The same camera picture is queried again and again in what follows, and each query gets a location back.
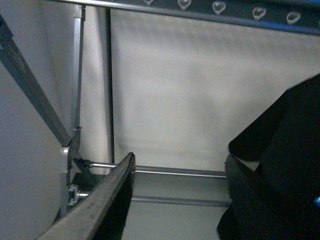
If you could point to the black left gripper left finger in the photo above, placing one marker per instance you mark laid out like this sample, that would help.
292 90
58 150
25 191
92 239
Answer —
83 222

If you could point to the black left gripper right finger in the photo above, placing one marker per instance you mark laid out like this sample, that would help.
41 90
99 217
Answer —
244 199

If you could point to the black garment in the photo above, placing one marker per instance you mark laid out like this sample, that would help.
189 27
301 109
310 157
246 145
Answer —
281 148

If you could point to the grey metal drying rack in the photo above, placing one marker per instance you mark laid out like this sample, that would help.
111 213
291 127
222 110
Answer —
293 16

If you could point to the grey backdrop stand pole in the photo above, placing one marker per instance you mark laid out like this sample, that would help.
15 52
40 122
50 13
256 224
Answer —
106 48

